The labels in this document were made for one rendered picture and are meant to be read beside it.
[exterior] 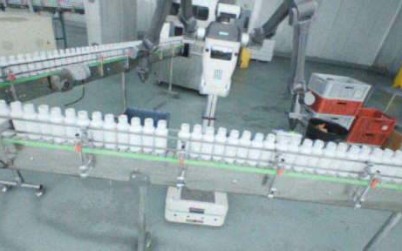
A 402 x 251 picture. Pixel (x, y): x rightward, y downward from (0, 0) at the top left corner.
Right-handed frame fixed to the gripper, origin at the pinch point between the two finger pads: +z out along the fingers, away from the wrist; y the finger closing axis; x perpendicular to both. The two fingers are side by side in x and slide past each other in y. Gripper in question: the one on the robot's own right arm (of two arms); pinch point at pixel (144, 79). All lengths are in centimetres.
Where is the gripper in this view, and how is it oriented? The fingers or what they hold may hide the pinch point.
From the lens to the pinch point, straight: 139.0
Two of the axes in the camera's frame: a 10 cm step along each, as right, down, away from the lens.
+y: -0.4, 4.7, -8.8
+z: -1.4, 8.7, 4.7
